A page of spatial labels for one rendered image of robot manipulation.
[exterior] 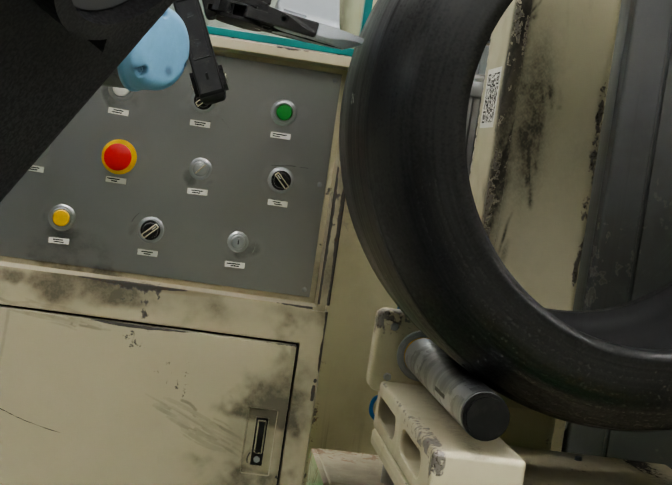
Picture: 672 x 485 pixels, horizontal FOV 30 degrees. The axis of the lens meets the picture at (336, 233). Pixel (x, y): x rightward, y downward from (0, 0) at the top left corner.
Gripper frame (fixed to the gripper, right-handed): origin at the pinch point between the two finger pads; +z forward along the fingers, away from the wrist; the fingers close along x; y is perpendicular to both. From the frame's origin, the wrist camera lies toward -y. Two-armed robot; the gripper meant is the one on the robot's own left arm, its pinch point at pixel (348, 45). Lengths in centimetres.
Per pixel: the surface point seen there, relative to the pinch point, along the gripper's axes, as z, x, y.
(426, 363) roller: 18.0, 8.8, -29.6
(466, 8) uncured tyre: 8.3, -11.9, 4.8
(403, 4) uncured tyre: 3.2, -8.3, 4.1
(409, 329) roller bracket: 17.8, 21.7, -27.8
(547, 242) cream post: 31.8, 24.3, -13.5
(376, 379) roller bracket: 15.6, 21.8, -34.5
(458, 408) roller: 17.9, -10.6, -30.6
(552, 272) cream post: 33.4, 24.3, -16.9
